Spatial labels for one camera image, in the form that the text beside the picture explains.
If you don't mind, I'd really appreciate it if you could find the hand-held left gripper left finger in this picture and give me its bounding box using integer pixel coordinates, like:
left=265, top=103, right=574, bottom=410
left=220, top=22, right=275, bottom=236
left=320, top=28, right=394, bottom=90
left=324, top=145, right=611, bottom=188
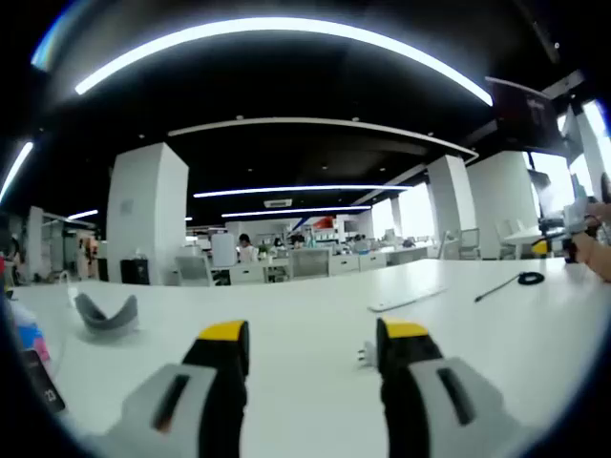
left=105, top=320, right=251, bottom=458

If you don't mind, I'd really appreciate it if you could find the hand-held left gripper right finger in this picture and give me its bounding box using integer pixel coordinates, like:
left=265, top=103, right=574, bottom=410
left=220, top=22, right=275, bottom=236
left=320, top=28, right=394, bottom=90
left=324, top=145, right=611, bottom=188
left=375, top=317, right=526, bottom=458

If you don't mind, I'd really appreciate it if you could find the black Type-C cable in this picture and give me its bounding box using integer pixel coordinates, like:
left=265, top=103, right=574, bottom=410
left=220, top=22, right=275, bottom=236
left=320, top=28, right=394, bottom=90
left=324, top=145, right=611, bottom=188
left=474, top=271, right=544, bottom=303

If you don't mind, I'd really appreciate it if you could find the white charger adapter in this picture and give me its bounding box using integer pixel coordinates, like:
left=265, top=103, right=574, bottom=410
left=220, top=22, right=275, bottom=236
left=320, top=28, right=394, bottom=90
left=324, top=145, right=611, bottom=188
left=356, top=340, right=380, bottom=373

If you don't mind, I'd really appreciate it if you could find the white desk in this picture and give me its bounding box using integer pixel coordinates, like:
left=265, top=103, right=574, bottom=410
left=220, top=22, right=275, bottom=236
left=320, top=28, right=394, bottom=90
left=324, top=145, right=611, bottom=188
left=9, top=256, right=605, bottom=458

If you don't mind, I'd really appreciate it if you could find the person's right hand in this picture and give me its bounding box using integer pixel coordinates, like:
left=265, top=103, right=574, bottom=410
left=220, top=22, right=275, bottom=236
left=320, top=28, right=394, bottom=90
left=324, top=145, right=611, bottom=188
left=574, top=201, right=611, bottom=281

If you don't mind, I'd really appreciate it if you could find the flat white strip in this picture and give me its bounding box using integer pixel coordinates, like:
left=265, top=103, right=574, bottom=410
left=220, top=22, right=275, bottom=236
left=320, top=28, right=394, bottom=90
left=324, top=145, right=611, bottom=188
left=368, top=284, right=449, bottom=314

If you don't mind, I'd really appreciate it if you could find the black hanging monitor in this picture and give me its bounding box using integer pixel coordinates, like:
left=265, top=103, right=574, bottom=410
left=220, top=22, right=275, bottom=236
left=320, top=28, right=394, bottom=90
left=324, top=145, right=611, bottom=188
left=485, top=75, right=572, bottom=156

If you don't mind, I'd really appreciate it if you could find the grey curved headrest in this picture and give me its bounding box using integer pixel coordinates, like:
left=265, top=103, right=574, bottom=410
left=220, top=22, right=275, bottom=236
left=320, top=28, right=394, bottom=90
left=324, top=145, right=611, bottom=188
left=74, top=292, right=139, bottom=339

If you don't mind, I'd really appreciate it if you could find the black cabinet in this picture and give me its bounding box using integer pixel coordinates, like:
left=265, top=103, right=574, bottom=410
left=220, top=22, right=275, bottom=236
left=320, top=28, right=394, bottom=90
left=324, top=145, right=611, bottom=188
left=119, top=258, right=151, bottom=286

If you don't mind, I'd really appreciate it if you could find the white mesh office chair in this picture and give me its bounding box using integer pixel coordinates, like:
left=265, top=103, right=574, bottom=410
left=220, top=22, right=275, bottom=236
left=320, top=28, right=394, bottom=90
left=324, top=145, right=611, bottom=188
left=289, top=247, right=331, bottom=280

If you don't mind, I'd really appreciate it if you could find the pink and blue packet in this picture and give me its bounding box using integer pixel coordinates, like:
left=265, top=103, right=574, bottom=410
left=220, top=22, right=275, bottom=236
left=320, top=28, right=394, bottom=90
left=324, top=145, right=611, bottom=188
left=10, top=300, right=52, bottom=362

